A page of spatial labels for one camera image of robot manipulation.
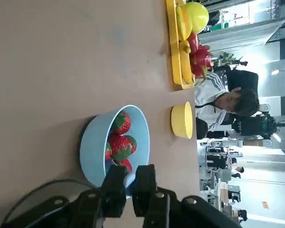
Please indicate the light blue plastic spoon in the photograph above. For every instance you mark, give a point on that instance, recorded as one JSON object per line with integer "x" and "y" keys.
{"x": 129, "y": 181}

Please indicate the green plant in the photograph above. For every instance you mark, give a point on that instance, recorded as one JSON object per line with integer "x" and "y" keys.
{"x": 229, "y": 58}

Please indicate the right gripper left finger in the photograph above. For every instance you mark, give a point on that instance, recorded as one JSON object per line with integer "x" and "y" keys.
{"x": 115, "y": 185}

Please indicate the person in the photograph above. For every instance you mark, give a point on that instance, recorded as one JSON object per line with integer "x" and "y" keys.
{"x": 213, "y": 107}

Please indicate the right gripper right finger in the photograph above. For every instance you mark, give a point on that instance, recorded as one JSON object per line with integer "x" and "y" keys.
{"x": 145, "y": 185}

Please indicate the yellow green pear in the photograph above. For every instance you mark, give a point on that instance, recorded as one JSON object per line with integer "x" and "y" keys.
{"x": 197, "y": 14}

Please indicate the red apple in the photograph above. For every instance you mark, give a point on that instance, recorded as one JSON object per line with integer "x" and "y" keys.
{"x": 193, "y": 44}

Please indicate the red strawberry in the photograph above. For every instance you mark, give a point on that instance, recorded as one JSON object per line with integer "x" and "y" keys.
{"x": 120, "y": 145}
{"x": 121, "y": 123}
{"x": 133, "y": 145}
{"x": 124, "y": 165}
{"x": 108, "y": 152}

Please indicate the yellow star fruit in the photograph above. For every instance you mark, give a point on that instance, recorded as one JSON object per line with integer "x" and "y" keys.
{"x": 184, "y": 26}

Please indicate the red dragon fruit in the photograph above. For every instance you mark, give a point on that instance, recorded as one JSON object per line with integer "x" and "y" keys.
{"x": 200, "y": 59}

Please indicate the yellow bowl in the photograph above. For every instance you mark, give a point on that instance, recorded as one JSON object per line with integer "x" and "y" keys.
{"x": 178, "y": 118}

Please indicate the light blue bowl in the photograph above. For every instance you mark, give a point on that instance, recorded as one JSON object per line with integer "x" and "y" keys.
{"x": 95, "y": 142}

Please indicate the yellow plastic tray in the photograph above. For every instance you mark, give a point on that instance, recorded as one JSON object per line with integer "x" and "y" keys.
{"x": 174, "y": 47}

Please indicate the black office chair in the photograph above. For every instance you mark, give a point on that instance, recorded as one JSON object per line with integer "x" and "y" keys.
{"x": 242, "y": 78}

